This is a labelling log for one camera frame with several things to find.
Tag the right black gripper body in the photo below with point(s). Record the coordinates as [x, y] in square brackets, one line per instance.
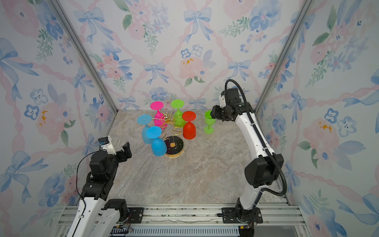
[224, 114]

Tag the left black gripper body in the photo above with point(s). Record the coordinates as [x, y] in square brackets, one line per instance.
[115, 161]

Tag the green wine glass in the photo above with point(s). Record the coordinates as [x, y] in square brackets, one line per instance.
[209, 123]
[178, 114]

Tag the red wine glass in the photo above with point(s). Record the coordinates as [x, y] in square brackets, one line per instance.
[189, 129]

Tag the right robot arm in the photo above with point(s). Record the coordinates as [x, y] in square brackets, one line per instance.
[264, 173]

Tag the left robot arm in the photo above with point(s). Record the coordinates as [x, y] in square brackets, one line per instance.
[94, 189]

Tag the bright blue wine glass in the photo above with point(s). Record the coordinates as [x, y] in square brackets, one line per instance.
[158, 145]

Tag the teal blue wine glass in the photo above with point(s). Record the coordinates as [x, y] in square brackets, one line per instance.
[145, 120]

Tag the pink wine glass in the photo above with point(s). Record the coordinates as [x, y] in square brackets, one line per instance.
[157, 115]

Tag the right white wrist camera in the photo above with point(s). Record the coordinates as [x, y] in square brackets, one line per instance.
[222, 99]

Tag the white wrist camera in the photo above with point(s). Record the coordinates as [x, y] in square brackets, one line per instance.
[106, 143]
[222, 99]

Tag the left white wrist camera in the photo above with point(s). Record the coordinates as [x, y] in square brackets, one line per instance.
[106, 143]

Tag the gold wire wine glass rack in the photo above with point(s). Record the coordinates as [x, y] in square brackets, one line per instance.
[171, 135]

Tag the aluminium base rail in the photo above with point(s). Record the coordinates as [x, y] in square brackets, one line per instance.
[187, 220]

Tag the right aluminium corner post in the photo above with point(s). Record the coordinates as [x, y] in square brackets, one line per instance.
[287, 47]

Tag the aluminium corner post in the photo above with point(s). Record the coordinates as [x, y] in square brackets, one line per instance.
[287, 47]
[84, 56]

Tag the left aluminium corner post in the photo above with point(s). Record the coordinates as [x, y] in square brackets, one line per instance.
[84, 56]

